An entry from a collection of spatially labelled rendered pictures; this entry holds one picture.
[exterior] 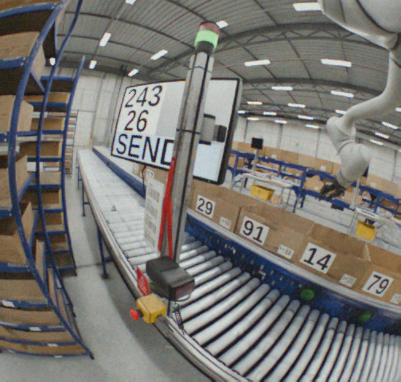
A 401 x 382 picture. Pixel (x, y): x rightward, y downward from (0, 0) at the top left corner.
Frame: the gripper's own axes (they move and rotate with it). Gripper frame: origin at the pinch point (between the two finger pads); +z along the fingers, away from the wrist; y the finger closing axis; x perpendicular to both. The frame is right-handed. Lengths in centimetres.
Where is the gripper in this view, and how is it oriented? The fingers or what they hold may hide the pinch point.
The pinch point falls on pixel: (325, 196)
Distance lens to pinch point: 102.8
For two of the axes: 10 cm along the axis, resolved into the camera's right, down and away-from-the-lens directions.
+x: 2.7, -8.7, 4.2
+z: 1.7, 4.7, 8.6
